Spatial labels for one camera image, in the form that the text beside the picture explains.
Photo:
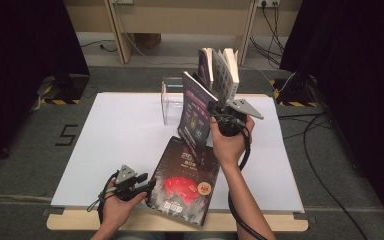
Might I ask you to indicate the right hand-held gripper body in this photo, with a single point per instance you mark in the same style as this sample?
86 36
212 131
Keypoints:
231 123

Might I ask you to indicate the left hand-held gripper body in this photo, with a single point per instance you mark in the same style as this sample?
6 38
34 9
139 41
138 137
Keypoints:
128 188

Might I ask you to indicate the white book with picture grid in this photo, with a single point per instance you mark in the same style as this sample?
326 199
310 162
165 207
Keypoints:
226 76

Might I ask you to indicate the black and red magazine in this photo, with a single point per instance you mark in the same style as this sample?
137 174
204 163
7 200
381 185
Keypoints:
186 180

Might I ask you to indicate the clear acrylic book rack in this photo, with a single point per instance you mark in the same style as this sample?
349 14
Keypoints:
171 106

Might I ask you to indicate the person's left hand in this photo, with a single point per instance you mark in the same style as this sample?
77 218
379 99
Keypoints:
120 213

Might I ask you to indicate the person's right hand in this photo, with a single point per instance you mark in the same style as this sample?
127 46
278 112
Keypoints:
230 150

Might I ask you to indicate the black stand base striped tape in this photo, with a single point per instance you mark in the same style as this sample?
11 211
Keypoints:
296 90
65 87

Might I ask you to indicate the brown cardboard box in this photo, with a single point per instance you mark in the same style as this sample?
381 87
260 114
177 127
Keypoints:
146 40

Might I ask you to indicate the beige wooden desk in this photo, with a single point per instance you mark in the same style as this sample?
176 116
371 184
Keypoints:
180 16

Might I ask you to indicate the black curtain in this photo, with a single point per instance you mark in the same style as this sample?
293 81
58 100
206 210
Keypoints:
356 66
20 66

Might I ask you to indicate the white wall socket with plugs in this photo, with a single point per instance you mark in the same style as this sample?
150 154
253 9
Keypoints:
268 3

